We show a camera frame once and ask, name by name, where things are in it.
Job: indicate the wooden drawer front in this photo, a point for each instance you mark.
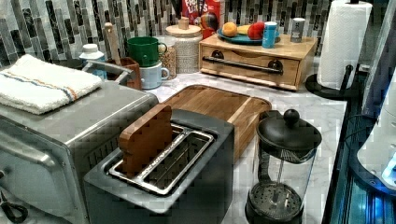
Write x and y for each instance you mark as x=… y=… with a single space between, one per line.
x=289 y=79

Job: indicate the black drawer handle bar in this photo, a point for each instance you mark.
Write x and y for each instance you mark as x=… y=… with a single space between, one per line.
x=273 y=67

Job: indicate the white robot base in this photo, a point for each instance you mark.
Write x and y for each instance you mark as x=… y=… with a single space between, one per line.
x=377 y=155

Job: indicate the wooden drawer cabinet box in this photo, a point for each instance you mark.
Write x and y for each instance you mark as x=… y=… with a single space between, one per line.
x=303 y=52

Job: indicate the wooden cutting board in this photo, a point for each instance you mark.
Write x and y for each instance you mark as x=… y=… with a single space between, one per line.
x=241 y=110

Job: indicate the light blue mug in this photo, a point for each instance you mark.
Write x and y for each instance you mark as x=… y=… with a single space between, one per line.
x=152 y=77

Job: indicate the glass jar with grains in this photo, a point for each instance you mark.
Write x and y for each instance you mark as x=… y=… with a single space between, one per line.
x=167 y=53

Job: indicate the wooden toast slice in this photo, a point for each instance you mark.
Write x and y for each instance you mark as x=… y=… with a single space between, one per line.
x=145 y=138

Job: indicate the brown utensil holder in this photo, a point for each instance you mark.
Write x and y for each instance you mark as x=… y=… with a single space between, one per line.
x=133 y=81

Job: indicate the grey two-slot toaster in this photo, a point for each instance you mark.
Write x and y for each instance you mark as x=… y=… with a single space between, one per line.
x=191 y=182

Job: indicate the white canister with wooden lid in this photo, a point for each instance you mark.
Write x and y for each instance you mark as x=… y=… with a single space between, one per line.
x=187 y=45

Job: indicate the green mug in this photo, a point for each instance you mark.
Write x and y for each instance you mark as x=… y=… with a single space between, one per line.
x=145 y=50

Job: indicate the teal plate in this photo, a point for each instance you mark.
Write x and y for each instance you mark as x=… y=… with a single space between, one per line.
x=239 y=39

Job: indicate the orange fruit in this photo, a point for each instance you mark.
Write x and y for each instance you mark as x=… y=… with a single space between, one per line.
x=229 y=29

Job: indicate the yellow banana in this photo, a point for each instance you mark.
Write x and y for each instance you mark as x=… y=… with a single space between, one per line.
x=242 y=30

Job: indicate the black french press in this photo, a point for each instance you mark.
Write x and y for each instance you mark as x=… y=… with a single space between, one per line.
x=283 y=160

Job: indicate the red apple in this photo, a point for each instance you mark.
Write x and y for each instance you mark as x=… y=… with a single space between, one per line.
x=255 y=30

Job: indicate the red cereal box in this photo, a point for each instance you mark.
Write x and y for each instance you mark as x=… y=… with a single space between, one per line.
x=207 y=14

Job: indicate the blue can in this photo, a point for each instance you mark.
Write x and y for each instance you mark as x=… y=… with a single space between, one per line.
x=269 y=35

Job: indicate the black paper towel holder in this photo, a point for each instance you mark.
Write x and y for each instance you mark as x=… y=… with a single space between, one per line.
x=343 y=94

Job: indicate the white capped bottle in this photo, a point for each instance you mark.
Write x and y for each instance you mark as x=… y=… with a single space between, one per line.
x=91 y=52

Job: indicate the grey salt shaker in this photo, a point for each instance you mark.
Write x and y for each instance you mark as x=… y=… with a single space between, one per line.
x=297 y=29

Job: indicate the silver toaster oven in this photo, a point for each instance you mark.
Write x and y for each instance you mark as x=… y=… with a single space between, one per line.
x=44 y=157

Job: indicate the white striped towel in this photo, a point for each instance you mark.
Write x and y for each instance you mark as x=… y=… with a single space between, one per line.
x=38 y=87

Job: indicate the white paper towel roll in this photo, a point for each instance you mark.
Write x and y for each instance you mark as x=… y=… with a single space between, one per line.
x=342 y=41

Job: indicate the black scissors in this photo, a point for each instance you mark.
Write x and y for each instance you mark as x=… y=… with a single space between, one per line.
x=14 y=212

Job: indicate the wooden utensil handle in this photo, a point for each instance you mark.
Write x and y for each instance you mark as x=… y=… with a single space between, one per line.
x=113 y=43

